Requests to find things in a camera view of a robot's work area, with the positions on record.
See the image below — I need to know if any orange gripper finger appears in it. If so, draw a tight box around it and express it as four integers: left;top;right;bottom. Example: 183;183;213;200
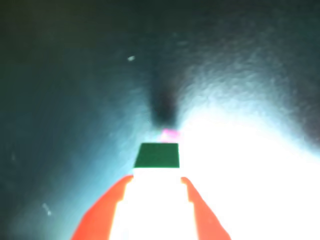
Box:
70;175;134;240
181;176;232;240

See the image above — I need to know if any green cube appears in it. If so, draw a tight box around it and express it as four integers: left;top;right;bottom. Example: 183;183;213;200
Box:
132;142;181;178

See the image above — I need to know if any small pink scrap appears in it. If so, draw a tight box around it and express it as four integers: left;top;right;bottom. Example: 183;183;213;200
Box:
161;128;180;142

